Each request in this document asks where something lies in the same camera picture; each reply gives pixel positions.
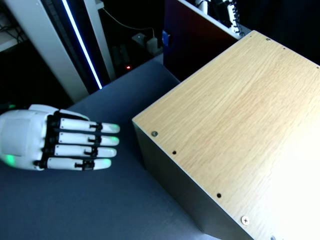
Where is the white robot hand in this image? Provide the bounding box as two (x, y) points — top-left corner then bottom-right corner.
(0, 104), (121, 171)
(225, 0), (247, 39)

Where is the dark red panel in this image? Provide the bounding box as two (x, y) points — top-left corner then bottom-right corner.
(162, 0), (241, 82)

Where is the light wooden box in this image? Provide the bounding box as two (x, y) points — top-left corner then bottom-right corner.
(131, 30), (320, 240)

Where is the grey table cloth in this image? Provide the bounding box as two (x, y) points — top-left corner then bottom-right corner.
(0, 53), (222, 240)

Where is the grey power adapter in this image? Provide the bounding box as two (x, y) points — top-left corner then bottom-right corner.
(145, 36), (160, 55)

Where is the bright LED light strip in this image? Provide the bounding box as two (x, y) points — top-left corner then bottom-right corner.
(61, 0), (104, 90)

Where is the black power strip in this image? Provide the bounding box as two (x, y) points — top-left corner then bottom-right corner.
(111, 44), (131, 66)

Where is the grey angled bracket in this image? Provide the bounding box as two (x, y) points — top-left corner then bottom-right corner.
(131, 32), (148, 46)

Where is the wide white frame post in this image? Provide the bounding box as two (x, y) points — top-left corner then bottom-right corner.
(3, 0), (90, 103)

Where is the white shelf with cables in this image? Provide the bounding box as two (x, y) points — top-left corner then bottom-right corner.
(0, 11), (27, 53)

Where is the thin white cable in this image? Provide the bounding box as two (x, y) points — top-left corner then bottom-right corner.
(100, 6), (156, 38)

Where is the narrow white frame post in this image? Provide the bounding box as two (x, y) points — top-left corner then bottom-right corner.
(83, 0), (117, 81)

